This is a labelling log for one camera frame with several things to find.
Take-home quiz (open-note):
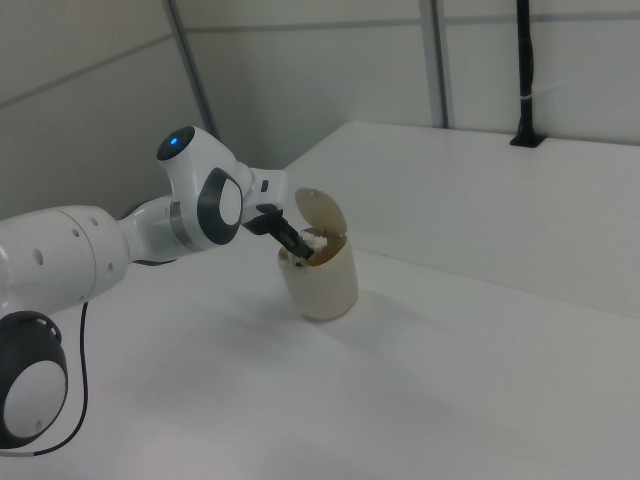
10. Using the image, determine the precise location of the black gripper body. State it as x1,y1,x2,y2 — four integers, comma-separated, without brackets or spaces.
242,203,287,237

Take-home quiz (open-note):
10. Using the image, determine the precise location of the white paper trash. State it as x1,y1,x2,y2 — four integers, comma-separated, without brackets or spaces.
299,230,331,253

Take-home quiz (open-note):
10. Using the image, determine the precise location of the small cream bin with lid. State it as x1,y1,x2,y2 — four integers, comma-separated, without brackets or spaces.
277,186,360,322

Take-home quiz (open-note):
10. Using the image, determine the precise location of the black pole with base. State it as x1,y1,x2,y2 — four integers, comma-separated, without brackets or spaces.
509,0,545,149

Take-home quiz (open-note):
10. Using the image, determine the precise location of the grey partition post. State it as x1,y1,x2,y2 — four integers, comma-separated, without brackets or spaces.
428,0,457,130

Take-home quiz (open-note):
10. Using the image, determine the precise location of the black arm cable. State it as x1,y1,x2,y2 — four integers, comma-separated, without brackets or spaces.
0,298,90,459

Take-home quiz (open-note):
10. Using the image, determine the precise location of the white cable tie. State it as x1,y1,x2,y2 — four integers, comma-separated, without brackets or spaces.
518,81,572,102

